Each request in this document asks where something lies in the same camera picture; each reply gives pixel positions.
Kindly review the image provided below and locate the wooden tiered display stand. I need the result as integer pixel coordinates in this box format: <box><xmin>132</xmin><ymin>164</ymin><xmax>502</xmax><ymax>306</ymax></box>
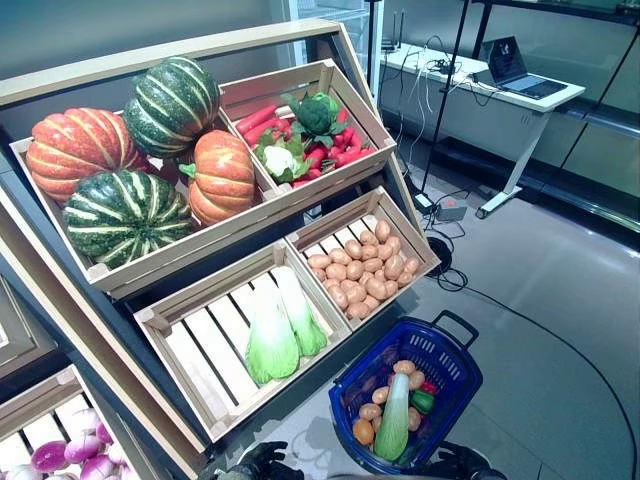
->
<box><xmin>0</xmin><ymin>19</ymin><xmax>442</xmax><ymax>480</ymax></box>

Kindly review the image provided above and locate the large napa cabbage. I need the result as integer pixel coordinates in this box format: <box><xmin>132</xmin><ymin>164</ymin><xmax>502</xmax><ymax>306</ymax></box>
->
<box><xmin>244</xmin><ymin>277</ymin><xmax>302</xmax><ymax>387</ymax></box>

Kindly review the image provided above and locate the flat green striped pumpkin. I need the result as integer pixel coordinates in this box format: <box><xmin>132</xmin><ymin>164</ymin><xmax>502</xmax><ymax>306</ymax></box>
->
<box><xmin>63</xmin><ymin>169</ymin><xmax>197</xmax><ymax>270</ymax></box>

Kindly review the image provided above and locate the long red chili pepper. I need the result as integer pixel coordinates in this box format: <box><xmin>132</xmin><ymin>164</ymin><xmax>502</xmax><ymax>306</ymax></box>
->
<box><xmin>243</xmin><ymin>117</ymin><xmax>292</xmax><ymax>147</ymax></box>
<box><xmin>235</xmin><ymin>103</ymin><xmax>279</xmax><ymax>135</ymax></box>

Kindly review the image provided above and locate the open grey laptop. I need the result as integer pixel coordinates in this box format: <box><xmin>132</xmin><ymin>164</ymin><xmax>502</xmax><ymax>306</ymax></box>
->
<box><xmin>472</xmin><ymin>35</ymin><xmax>570</xmax><ymax>99</ymax></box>

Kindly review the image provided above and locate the round green striped pumpkin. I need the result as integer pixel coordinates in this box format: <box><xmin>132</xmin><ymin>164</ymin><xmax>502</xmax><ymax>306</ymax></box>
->
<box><xmin>122</xmin><ymin>56</ymin><xmax>222</xmax><ymax>160</ymax></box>

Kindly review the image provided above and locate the wooden crate with potatoes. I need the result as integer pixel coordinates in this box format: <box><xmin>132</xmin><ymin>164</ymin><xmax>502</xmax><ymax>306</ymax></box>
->
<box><xmin>284</xmin><ymin>185</ymin><xmax>442</xmax><ymax>334</ymax></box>

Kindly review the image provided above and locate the green bell pepper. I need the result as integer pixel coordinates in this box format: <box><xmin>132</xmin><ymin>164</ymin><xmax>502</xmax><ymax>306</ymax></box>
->
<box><xmin>409</xmin><ymin>389</ymin><xmax>435</xmax><ymax>416</ymax></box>

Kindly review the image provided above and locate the wooden crate with peppers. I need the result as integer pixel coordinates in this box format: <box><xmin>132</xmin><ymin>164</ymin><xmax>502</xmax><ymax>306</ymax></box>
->
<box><xmin>218</xmin><ymin>58</ymin><xmax>394</xmax><ymax>202</ymax></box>

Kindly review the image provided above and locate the wooden crate with cabbages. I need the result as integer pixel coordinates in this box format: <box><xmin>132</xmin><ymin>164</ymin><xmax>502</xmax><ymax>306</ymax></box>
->
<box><xmin>133</xmin><ymin>237</ymin><xmax>354</xmax><ymax>444</ymax></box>

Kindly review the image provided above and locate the slim napa cabbage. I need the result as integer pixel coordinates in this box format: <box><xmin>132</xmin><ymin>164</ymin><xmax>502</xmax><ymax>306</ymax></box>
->
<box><xmin>272</xmin><ymin>265</ymin><xmax>329</xmax><ymax>358</ymax></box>

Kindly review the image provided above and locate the wooden crate with turnips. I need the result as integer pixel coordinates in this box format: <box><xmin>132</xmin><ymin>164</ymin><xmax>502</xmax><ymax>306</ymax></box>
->
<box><xmin>0</xmin><ymin>364</ymin><xmax>146</xmax><ymax>480</ymax></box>

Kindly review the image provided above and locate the black floor cable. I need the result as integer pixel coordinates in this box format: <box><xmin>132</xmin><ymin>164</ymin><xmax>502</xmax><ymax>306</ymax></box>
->
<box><xmin>437</xmin><ymin>269</ymin><xmax>637</xmax><ymax>480</ymax></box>

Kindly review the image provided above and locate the large wooden slat crate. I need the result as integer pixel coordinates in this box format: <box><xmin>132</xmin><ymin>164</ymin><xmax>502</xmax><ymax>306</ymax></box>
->
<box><xmin>8</xmin><ymin>107</ymin><xmax>292</xmax><ymax>294</ymax></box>

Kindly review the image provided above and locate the white cable bundle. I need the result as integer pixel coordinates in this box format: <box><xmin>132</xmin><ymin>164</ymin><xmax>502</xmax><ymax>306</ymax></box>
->
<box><xmin>397</xmin><ymin>44</ymin><xmax>454</xmax><ymax>119</ymax></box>

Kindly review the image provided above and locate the green broccoli head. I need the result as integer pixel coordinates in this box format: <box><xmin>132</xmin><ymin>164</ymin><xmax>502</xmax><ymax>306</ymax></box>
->
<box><xmin>280</xmin><ymin>91</ymin><xmax>349</xmax><ymax>149</ymax></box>

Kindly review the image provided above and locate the beige neighbouring display stand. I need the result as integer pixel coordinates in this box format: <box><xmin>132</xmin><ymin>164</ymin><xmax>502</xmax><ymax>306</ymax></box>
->
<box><xmin>0</xmin><ymin>272</ymin><xmax>59</xmax><ymax>382</ymax></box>

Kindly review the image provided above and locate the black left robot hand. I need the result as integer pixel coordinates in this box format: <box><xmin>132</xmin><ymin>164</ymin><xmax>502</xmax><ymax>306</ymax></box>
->
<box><xmin>199</xmin><ymin>440</ymin><xmax>306</xmax><ymax>480</ymax></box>

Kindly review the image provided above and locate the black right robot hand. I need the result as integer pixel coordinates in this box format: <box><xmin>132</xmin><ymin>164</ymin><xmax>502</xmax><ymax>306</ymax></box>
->
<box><xmin>424</xmin><ymin>440</ymin><xmax>507</xmax><ymax>480</ymax></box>

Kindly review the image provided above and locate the blue plastic shopping basket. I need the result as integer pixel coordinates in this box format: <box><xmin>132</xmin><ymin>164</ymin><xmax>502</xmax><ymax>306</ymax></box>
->
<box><xmin>328</xmin><ymin>315</ymin><xmax>484</xmax><ymax>476</ymax></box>

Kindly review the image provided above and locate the black tripod pole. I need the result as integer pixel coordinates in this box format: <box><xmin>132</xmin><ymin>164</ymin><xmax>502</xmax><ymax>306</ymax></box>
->
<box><xmin>418</xmin><ymin>0</ymin><xmax>474</xmax><ymax>197</ymax></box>

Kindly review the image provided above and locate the black basket handle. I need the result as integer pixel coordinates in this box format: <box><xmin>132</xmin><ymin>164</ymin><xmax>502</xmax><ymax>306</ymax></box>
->
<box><xmin>431</xmin><ymin>309</ymin><xmax>480</xmax><ymax>351</ymax></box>

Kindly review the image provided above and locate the orange fruit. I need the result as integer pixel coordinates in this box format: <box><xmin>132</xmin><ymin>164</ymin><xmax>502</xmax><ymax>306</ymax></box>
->
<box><xmin>352</xmin><ymin>418</ymin><xmax>376</xmax><ymax>446</ymax></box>

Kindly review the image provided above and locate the grey box with orange button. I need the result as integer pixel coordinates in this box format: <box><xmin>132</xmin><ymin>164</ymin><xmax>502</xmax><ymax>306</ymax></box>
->
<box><xmin>433</xmin><ymin>199</ymin><xmax>469</xmax><ymax>223</ymax></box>

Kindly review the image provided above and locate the white desk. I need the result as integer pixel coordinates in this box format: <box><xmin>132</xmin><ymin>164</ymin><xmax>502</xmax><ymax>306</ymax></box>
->
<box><xmin>378</xmin><ymin>42</ymin><xmax>587</xmax><ymax>220</ymax></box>

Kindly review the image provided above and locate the white cauliflower with leaves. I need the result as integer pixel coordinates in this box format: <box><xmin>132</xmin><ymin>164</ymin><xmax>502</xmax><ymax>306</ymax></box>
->
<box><xmin>252</xmin><ymin>128</ymin><xmax>314</xmax><ymax>184</ymax></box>

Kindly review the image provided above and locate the large orange pumpkin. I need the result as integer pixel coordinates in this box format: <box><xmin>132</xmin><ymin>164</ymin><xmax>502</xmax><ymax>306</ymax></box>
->
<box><xmin>25</xmin><ymin>107</ymin><xmax>152</xmax><ymax>204</ymax></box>

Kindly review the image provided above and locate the coiled black cable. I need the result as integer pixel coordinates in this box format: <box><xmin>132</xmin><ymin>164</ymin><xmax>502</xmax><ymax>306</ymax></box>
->
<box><xmin>424</xmin><ymin>234</ymin><xmax>457</xmax><ymax>277</ymax></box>

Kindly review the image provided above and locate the small orange pumpkin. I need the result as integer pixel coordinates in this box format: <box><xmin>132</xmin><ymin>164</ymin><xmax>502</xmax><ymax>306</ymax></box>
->
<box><xmin>178</xmin><ymin>129</ymin><xmax>258</xmax><ymax>227</ymax></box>

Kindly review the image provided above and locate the black router with antennas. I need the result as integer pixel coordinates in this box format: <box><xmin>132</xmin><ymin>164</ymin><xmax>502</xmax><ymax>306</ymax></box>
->
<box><xmin>381</xmin><ymin>9</ymin><xmax>405</xmax><ymax>54</ymax></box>

